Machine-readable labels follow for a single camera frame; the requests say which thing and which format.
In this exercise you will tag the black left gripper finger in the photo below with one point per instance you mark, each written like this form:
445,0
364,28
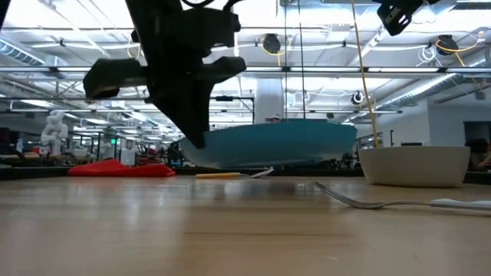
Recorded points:
199,88
115,76

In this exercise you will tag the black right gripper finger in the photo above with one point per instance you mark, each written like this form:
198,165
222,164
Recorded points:
399,17

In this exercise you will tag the blue plate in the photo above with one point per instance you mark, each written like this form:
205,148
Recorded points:
276,142

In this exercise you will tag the grey-white bowl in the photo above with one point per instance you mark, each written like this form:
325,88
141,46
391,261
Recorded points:
414,166

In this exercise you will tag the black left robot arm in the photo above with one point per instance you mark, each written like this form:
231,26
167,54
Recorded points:
3,11

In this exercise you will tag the white building column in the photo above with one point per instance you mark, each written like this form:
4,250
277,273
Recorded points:
268,99

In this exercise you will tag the white machine cabinet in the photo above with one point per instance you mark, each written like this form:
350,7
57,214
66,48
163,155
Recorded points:
127,155

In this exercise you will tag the white robot figure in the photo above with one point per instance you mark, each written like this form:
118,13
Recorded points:
53,132

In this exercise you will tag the red cloth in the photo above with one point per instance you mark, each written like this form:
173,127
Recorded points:
115,168

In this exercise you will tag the black station frame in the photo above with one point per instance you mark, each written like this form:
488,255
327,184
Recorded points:
224,98

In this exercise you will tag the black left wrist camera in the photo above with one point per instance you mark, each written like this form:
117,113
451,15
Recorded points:
215,27

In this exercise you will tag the silver ceiling duct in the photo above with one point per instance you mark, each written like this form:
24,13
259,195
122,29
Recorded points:
19,53
422,90

